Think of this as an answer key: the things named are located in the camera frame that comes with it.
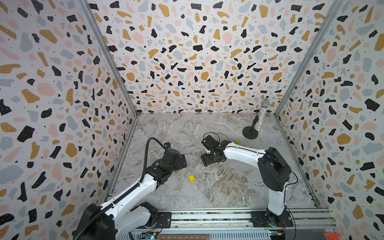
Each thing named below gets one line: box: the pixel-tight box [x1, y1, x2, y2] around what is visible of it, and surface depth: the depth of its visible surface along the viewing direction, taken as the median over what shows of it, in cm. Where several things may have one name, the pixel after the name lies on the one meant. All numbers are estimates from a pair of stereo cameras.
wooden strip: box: [156, 235, 210, 240], surface depth 69 cm
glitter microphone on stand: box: [242, 98, 271, 140], surface depth 95 cm
